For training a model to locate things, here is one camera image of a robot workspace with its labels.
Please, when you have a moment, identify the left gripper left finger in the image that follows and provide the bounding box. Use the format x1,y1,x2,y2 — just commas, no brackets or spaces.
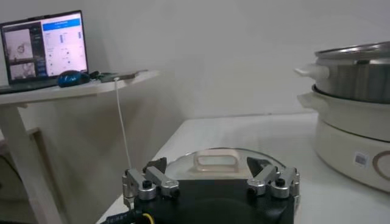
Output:
121,156,180,202

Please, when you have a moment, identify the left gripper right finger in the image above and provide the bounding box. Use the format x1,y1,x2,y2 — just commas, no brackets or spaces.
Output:
246,156,301,200

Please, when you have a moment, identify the round glass pot lid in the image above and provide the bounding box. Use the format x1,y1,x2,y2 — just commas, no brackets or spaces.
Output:
164,147,287,181

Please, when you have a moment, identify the stainless steel steamer basket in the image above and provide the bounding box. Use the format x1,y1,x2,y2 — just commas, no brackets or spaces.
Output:
294,41,390,104

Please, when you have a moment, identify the white electric cooker pot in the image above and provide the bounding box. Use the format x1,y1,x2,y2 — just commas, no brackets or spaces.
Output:
297,85,390,193

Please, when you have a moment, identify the black smartphone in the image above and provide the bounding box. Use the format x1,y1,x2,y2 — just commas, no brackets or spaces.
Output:
100,69,149,83

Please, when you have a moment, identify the blue computer mouse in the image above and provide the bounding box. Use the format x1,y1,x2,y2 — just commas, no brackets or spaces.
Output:
57,69,91,88

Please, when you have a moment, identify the white side table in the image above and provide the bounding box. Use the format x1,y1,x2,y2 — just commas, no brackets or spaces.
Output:
0,69,161,224

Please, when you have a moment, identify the black laptop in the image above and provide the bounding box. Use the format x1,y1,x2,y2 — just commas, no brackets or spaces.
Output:
0,10,90,92

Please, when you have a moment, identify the white charging cable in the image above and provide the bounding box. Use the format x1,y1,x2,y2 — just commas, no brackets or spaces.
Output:
113,77,132,170

